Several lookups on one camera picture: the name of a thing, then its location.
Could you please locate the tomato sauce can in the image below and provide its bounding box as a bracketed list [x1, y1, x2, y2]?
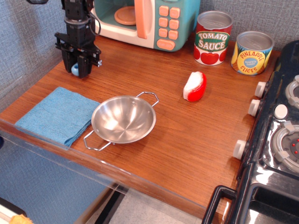
[193, 11, 233, 65]

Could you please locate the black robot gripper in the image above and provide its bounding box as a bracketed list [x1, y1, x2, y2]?
[55, 20, 102, 78]

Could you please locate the teal toy microwave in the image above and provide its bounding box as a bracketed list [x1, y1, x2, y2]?
[92, 0, 200, 52]

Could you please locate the steel bowl with handles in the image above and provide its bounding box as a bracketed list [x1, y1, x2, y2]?
[83, 91, 159, 151]

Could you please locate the white stove knob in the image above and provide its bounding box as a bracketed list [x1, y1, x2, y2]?
[248, 99, 260, 117]
[255, 82, 267, 98]
[233, 140, 247, 160]

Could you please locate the black toy stove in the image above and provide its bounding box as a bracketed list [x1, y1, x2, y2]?
[202, 41, 299, 224]

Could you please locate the red and white toy food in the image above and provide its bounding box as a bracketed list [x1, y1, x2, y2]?
[183, 71, 207, 102]

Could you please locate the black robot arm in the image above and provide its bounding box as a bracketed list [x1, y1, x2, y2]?
[55, 0, 102, 78]

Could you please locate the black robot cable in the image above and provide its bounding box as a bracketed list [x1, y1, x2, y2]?
[25, 0, 102, 37]

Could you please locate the folded blue cloth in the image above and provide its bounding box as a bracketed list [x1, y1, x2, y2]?
[15, 87, 100, 147]

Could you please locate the orange fuzzy object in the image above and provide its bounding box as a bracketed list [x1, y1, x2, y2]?
[9, 214, 33, 224]

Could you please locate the pineapple slices can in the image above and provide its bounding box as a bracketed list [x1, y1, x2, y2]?
[231, 31, 274, 76]

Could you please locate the blue and grey toy spoon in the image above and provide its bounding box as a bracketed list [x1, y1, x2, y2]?
[71, 63, 79, 77]

